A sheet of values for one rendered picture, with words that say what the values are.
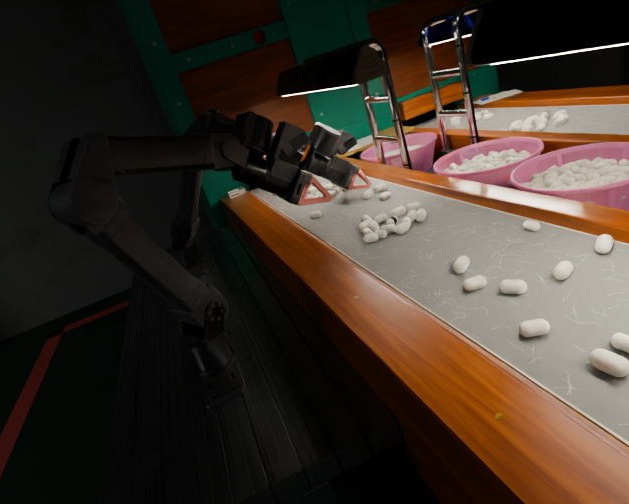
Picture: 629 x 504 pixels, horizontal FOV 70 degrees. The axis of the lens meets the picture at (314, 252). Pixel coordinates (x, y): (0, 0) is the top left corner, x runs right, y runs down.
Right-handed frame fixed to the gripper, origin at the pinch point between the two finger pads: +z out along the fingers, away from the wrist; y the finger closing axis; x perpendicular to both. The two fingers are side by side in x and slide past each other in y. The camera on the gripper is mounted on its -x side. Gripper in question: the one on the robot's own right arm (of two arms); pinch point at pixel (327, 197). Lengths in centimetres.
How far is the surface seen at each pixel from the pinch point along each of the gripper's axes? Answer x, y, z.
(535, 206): -11.7, -24.2, 28.2
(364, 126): -30, 84, 42
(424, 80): -57, 85, 61
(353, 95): -39, 85, 33
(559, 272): -2.2, -41.8, 18.3
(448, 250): 1.0, -20.7, 16.9
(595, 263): -5.2, -41.9, 24.2
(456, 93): -56, 78, 73
